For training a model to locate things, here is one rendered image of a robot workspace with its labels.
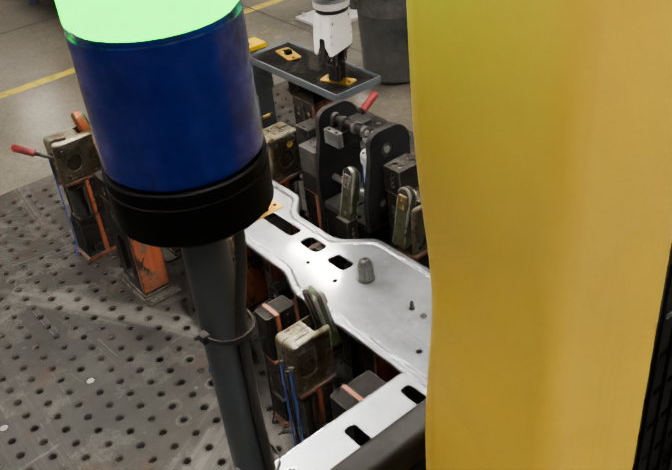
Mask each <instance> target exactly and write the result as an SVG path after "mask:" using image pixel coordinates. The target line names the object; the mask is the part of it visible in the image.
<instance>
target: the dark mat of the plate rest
mask: <svg viewBox="0 0 672 470"><path fill-rule="evenodd" d="M286 47H289V48H290V49H292V50H293V51H295V52H296V53H297V54H299V55H300V56H301V58H300V59H296V60H293V61H287V60H286V59H284V58H283V57H282V56H280V55H279V54H278V53H276V50H278V49H282V48H286ZM252 58H255V59H257V60H259V61H261V62H264V63H266V64H268V65H270V66H273V67H275V68H277V69H279V70H282V71H284V72H286V73H288V74H291V75H293V76H295V77H298V78H300V79H302V80H304V81H307V82H309V83H311V84H313V85H316V86H318V87H320V88H322V89H325V90H327V91H329V92H332V93H334V94H336V95H337V94H339V93H342V92H344V91H346V90H348V89H351V88H353V87H355V86H357V85H360V84H362V83H364V82H366V81H369V80H371V79H373V78H376V77H373V76H371V75H368V74H366V73H363V72H361V71H358V70H356V69H353V68H351V67H348V66H346V70H347V77H348V78H354V79H356V82H354V83H353V84H352V85H350V86H343V85H338V84H332V83H327V82H322V81H320V79H321V78H323V77H324V76H325V75H327V74H328V66H327V65H326V63H320V62H319V59H320V55H316V54H315V53H313V52H311V51H308V50H306V49H303V48H301V47H298V46H296V45H293V44H291V43H285V44H283V45H280V46H278V47H275V48H272V49H270V50H267V51H265V52H262V53H260V54H257V55H254V56H252Z"/></svg>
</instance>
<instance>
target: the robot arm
mask: <svg viewBox="0 0 672 470"><path fill-rule="evenodd" d="M349 4H350V0H312V5H313V8H314V9H315V12H316V13H315V14H314V21H313V37H314V51H315V54H316V55H319V54H320V59H319V62H320V63H326V65H327V66H328V75H329V80H331V81H336V82H340V81H341V75H342V76H343V77H344V78H346V77H347V70H346V62H345V61H346V60H347V51H348V48H349V47H350V45H351V43H352V26H351V19H350V13H349V9H348V5H349ZM330 57H333V59H332V58H330Z"/></svg>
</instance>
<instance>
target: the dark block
mask: <svg viewBox="0 0 672 470"><path fill-rule="evenodd" d="M383 171H384V187H385V190H386V191H388V207H389V223H390V226H391V227H390V240H391V246H392V247H394V248H395V249H397V247H398V245H396V244H395V243H393V242H392V238H393V229H394V220H395V212H396V203H397V195H398V190H399V189H400V188H402V187H405V186H410V187H412V188H413V189H414V190H415V191H418V190H419V182H418V173H417V164H416V157H415V156H413V155H411V154H409V153H405V154H403V155H401V156H399V157H398V158H396V159H394V160H392V161H390V162H388V163H386V164H384V165H383Z"/></svg>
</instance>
